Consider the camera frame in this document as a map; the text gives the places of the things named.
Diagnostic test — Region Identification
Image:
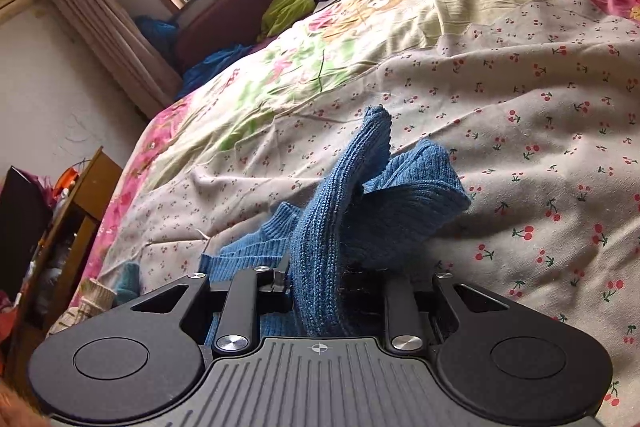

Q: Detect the blue knit sweater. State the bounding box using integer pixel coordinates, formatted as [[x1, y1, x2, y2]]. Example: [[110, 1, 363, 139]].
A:
[[198, 106, 471, 337]]

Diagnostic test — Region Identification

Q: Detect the teal folded garment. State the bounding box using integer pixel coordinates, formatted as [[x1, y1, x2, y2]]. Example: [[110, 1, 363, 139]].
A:
[[114, 262, 141, 307]]

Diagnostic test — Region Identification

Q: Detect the beige brown striped knit garment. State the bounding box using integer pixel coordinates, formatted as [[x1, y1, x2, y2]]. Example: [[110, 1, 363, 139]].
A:
[[47, 279, 116, 336]]

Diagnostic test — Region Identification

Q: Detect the wooden side cabinet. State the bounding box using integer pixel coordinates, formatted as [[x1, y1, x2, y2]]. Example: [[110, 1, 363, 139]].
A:
[[3, 150, 122, 395]]

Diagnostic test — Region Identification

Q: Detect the blue cloth on sofa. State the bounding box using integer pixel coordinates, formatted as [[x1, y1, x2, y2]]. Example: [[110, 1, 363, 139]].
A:
[[176, 44, 253, 100]]

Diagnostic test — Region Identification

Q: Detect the cherry print bed sheet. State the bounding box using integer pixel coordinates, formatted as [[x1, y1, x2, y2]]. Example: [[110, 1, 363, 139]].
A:
[[85, 0, 639, 426]]

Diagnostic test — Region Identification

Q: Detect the dark blue cloth by window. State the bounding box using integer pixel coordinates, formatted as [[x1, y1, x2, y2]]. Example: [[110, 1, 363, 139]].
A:
[[134, 15, 179, 67]]

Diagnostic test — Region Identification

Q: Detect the yellow-green cloth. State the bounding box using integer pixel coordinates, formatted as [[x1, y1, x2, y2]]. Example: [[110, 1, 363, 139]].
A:
[[257, 0, 316, 42]]

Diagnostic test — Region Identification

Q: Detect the beige left curtain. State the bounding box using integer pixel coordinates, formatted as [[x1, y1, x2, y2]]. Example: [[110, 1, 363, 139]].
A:
[[51, 0, 181, 118]]

